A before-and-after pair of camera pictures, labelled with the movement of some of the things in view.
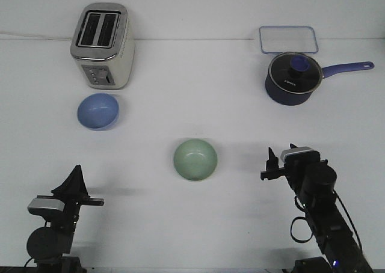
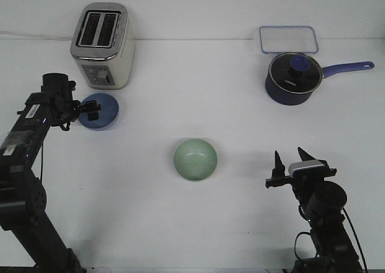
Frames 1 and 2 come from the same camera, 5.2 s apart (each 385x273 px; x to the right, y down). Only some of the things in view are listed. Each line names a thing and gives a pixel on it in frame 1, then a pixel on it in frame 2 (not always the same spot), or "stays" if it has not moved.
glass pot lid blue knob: (295, 73) stays
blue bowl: (98, 111) stays
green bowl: (195, 159) stays
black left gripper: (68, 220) -> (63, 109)
